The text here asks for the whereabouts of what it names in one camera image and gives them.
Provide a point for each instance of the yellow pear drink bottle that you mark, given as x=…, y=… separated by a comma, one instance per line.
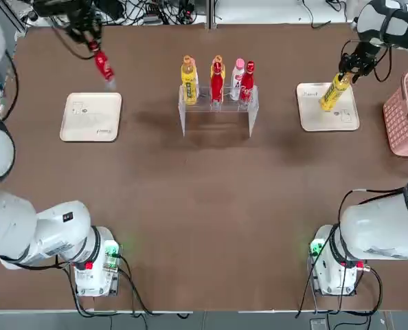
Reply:
x=217, y=58
x=189, y=84
x=334, y=91

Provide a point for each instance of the pink plastic basket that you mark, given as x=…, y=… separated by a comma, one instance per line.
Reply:
x=405, y=113

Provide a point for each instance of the aluminium frame post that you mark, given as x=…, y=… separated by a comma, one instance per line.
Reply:
x=211, y=13

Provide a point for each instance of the white bottle pink cap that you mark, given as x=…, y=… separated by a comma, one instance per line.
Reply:
x=237, y=77

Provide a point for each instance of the grey power socket box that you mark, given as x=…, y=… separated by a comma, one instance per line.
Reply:
x=318, y=324

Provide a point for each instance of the cream rabbit print tray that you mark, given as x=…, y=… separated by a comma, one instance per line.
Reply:
x=90, y=118
x=327, y=118

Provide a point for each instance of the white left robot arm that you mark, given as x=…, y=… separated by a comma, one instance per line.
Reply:
x=11, y=220

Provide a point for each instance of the clear acrylic stepped shelf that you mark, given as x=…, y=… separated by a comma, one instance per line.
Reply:
x=217, y=120

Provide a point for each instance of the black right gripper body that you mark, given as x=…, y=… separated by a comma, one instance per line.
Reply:
x=363, y=55

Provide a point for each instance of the red cola bottle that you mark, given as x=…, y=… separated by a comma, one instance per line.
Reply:
x=216, y=84
x=102, y=65
x=247, y=84

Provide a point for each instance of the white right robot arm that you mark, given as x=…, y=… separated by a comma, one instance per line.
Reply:
x=379, y=227

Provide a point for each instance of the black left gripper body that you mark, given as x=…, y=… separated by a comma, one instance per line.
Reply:
x=82, y=17

